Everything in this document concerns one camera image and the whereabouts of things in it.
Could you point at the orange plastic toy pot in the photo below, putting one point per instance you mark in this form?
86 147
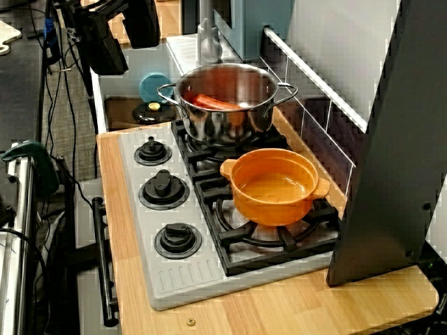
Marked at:
272 206

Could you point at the grey stove top panel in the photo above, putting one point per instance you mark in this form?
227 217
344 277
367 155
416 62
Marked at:
139 216

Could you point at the white toy kitchen cabinet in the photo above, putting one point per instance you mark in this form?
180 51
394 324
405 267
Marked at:
85 279

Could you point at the white toy sink unit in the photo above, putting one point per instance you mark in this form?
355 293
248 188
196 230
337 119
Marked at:
153 59

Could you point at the teal blue box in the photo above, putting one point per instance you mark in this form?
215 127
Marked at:
255 28

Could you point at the small yellow cup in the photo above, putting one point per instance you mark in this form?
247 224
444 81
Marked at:
154 106

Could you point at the grey toy faucet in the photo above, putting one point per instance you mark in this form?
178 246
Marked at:
208 49

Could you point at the black round lid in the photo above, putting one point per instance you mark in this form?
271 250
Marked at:
146 116

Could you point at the wooden kitchen countertop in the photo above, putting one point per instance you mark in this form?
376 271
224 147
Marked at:
279 307

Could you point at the black burner grate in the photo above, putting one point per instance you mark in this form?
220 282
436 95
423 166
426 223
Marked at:
230 258
195 157

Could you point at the stainless steel pot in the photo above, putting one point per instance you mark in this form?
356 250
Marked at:
223 125

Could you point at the white cutting board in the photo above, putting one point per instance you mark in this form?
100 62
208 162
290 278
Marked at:
8 35

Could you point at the black stove knob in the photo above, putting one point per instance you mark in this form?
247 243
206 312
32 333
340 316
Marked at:
152 151
177 240
162 188

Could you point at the teal round plate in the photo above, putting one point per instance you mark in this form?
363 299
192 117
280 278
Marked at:
152 87

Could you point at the silver metal frame bar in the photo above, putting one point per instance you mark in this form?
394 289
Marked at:
21 244

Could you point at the dark tile backsplash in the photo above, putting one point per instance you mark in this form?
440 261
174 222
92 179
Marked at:
314 115

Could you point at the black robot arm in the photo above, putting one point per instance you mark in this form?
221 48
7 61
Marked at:
103 49

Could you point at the wooden background table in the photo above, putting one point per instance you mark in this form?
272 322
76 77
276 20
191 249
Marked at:
171 17

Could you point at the dark grey slanted post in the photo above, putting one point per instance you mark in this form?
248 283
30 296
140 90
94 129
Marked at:
391 174

